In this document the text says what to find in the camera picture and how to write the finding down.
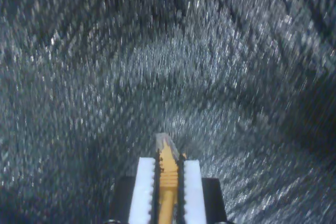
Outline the black bubble wrap mat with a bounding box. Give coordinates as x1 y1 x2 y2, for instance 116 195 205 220
0 0 336 224

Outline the yellow network cable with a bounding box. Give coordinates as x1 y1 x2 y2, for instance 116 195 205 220
154 132 187 224

